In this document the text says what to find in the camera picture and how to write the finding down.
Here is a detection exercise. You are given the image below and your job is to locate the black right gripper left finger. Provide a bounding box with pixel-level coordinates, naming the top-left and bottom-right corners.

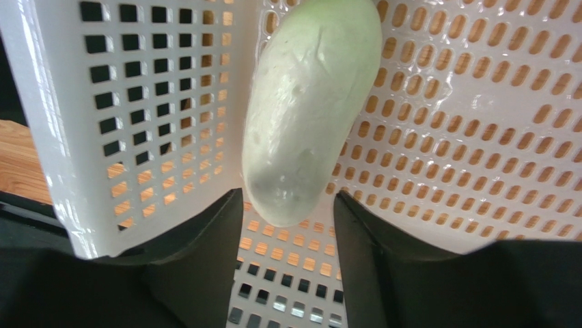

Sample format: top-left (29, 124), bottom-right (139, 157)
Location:
top-left (1, 189), bottom-right (243, 327)

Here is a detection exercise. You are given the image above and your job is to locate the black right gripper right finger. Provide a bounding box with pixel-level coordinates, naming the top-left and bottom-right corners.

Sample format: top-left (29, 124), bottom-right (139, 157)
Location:
top-left (333, 192), bottom-right (581, 327)

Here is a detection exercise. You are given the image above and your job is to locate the white fake radish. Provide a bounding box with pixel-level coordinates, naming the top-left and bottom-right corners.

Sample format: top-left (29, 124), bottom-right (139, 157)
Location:
top-left (241, 1), bottom-right (383, 228)

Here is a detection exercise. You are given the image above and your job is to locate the white plastic basket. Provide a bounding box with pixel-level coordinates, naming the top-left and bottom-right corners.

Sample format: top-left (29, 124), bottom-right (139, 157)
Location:
top-left (1, 1), bottom-right (581, 327)

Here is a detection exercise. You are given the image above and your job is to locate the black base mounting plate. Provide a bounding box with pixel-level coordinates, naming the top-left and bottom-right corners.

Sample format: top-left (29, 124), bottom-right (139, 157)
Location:
top-left (1, 192), bottom-right (73, 255)

